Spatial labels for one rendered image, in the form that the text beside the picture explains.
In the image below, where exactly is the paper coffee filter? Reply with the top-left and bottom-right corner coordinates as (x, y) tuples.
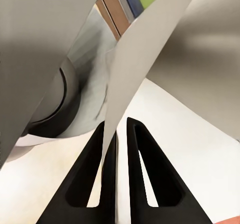
(101, 0), (240, 224)

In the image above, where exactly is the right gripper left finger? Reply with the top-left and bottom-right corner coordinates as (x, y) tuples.
(36, 121), (117, 224)

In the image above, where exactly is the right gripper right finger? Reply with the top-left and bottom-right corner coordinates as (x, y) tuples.
(126, 117), (213, 224)

